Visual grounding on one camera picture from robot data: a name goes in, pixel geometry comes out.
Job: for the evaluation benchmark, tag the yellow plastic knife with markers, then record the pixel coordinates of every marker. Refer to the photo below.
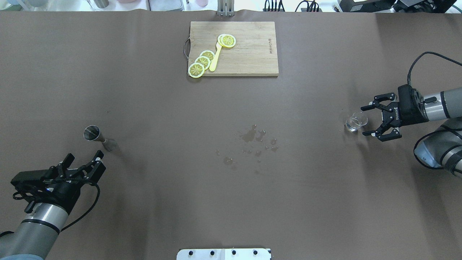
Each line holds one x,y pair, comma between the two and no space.
214,62

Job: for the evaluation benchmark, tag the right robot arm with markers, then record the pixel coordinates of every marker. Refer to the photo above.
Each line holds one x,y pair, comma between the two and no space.
437,150

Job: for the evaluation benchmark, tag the metal tray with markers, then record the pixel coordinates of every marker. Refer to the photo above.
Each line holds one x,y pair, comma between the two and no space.
166,5

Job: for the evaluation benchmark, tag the small pink cup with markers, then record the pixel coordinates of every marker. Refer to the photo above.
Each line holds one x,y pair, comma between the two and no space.
202,3

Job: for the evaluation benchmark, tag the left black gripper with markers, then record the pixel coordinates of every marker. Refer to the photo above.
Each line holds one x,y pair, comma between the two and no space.
66,190

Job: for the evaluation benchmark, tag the aluminium frame post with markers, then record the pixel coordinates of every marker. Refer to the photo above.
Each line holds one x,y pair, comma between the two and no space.
226,8

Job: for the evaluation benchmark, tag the white camera mast base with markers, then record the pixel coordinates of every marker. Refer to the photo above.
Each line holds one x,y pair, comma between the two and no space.
225,254

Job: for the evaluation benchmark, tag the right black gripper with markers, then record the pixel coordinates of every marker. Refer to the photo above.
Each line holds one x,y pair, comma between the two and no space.
401,112

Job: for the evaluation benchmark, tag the lemon slice near handle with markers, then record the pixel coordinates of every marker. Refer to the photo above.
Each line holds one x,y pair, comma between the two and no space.
196,70

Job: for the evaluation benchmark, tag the lemon slice on knife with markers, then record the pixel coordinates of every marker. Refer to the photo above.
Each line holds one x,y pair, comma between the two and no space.
226,40

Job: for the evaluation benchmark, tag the wooden cutting board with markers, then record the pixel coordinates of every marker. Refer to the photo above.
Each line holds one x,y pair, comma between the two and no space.
254,54

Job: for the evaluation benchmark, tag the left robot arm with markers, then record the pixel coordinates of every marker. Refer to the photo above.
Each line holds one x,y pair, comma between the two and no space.
37,232

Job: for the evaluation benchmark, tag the clear glass cup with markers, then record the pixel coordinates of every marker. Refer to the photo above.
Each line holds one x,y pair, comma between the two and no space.
356,121

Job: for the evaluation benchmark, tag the steel jigger measuring cup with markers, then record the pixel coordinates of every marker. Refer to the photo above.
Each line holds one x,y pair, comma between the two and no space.
92,133

